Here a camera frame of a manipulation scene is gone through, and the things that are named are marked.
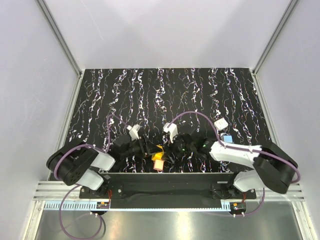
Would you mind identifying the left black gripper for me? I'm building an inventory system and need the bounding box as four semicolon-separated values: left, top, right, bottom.
120;134;162;159

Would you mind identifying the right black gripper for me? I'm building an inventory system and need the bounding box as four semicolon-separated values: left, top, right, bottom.
161;130;196;164

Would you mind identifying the yellow socket block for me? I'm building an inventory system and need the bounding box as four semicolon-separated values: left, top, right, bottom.
151;145;165;161

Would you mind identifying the pink plug adapter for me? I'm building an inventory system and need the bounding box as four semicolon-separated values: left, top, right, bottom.
153;159;164;171

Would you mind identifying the white plug adapter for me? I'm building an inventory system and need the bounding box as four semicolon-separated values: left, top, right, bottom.
214;118;229;131

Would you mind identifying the light blue plug adapter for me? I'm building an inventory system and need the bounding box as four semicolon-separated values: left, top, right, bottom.
223;135;234;144

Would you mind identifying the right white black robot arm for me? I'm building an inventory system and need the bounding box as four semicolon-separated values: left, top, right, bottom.
166;133;298;199

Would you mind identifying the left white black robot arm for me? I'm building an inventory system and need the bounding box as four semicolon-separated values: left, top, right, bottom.
46;134;163;198

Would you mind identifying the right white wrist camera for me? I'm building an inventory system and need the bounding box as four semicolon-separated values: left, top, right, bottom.
163;122;179;143

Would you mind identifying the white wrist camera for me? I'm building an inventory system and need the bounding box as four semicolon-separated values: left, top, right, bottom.
126;124;141;140
163;122;179;143

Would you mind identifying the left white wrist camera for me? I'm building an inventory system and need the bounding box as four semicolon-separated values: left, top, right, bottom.
126;124;141;140

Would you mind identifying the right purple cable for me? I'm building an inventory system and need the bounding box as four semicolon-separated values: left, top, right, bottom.
168;111;301;217

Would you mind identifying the purple cable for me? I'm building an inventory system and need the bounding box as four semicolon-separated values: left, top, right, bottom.
168;111;301;217
52;114;131;238

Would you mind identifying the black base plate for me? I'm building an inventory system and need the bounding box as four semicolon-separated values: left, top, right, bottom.
48;171;286;210

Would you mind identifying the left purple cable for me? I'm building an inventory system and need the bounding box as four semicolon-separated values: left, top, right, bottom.
52;114;131;238

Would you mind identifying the left aluminium frame post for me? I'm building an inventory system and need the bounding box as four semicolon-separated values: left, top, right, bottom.
34;0;85;78

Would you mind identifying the aluminium frame post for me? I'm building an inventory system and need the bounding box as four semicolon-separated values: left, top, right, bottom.
251;0;302;76
34;0;85;78

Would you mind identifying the right aluminium frame post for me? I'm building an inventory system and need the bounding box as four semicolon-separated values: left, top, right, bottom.
251;0;302;76

